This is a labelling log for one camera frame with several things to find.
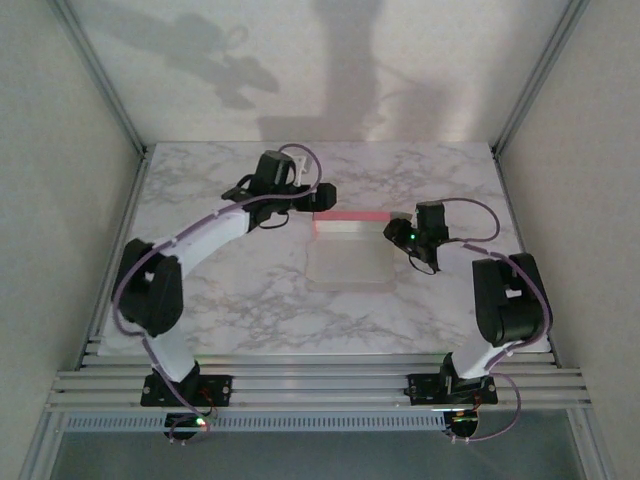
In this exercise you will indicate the pink and white paper box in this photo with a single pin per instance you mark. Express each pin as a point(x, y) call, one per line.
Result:
point(350, 260)

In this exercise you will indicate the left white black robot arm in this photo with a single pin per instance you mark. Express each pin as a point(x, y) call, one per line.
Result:
point(200, 245)

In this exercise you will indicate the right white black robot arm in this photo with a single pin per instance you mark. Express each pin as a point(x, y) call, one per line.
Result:
point(505, 310)

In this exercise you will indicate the aluminium side rail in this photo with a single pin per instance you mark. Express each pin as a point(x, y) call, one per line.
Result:
point(131, 200)
point(512, 200)

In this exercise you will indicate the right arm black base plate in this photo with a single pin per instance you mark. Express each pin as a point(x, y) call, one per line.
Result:
point(422, 390)

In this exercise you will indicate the aluminium frame post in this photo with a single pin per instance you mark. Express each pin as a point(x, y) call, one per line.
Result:
point(539, 75)
point(101, 75)

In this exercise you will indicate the aluminium frame cross rails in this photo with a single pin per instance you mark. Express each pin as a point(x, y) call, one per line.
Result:
point(320, 385)

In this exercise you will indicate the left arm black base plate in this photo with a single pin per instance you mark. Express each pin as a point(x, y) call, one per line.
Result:
point(220, 390)

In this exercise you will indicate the aluminium frame leg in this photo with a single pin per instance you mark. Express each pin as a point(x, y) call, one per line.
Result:
point(42, 450)
point(595, 450)

